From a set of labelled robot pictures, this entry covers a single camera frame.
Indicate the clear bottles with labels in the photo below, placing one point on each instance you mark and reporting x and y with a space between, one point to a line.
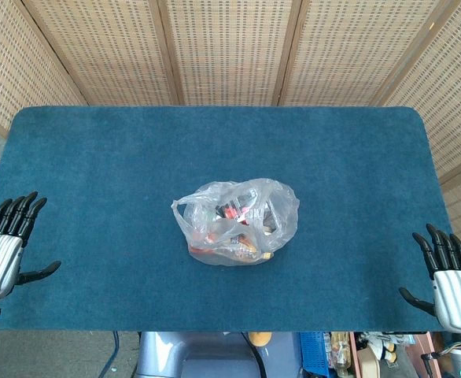
340 352

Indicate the blue table mat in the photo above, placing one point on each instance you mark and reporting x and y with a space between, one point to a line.
96 157

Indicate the blue plastic crate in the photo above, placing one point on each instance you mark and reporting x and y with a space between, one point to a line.
313 354

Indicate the red snack package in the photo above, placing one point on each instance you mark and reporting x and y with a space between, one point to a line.
230 213

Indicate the woven bamboo folding screen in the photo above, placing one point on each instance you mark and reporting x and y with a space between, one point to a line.
230 47

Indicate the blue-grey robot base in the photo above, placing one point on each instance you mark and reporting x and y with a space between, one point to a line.
167 354

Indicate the orange round object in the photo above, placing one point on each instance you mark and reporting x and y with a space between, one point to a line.
259 338

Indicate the light wooden board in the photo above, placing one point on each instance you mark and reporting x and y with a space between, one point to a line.
368 364

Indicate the clear plastic bag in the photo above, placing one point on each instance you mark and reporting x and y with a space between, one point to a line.
211 232

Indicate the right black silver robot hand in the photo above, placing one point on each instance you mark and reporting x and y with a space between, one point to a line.
456 295

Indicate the orange-label bottle with yellow cap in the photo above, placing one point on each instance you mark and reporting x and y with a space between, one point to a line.
246 252

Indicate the pink box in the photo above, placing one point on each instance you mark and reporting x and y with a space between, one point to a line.
421 354

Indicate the white plush toy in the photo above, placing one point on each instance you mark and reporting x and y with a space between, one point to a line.
378 344

